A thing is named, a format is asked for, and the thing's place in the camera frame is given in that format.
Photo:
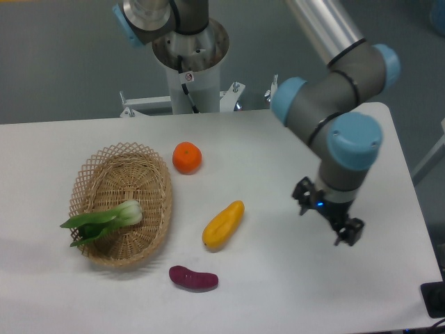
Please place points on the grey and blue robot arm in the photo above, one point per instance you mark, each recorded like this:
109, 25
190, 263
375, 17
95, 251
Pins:
322, 115

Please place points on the orange tangerine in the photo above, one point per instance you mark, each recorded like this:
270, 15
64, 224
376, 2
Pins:
187, 158

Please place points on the black device at table edge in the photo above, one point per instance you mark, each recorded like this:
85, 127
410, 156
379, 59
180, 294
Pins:
433, 298

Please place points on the green bok choy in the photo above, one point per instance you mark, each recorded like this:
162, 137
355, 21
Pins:
93, 225

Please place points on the yellow mango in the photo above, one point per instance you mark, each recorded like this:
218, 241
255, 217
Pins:
221, 228

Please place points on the purple sweet potato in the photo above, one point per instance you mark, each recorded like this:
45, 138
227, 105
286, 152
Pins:
193, 280

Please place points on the white metal bracket frame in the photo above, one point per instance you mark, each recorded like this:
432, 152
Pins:
229, 102

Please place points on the woven wicker basket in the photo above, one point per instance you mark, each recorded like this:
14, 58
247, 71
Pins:
132, 177

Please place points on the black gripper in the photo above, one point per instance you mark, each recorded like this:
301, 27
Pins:
334, 206

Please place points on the white clamp post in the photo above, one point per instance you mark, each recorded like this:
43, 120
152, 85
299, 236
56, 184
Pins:
269, 94

